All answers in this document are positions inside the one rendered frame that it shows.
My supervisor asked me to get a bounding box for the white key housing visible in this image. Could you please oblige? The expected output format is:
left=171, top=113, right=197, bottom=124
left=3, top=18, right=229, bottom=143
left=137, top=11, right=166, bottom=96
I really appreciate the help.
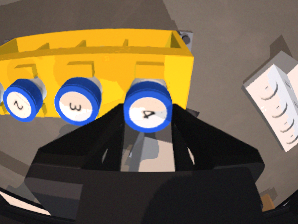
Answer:
left=128, top=126, right=175, bottom=172

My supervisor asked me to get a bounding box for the small open brown cardboard box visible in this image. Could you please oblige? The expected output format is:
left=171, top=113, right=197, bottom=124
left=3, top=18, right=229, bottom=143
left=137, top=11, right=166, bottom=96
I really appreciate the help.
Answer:
left=260, top=193, right=275, bottom=212

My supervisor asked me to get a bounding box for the blue screw cap with number 4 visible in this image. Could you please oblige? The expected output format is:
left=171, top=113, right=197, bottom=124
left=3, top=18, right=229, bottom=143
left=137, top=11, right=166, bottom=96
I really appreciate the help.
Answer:
left=124, top=81, right=173, bottom=133

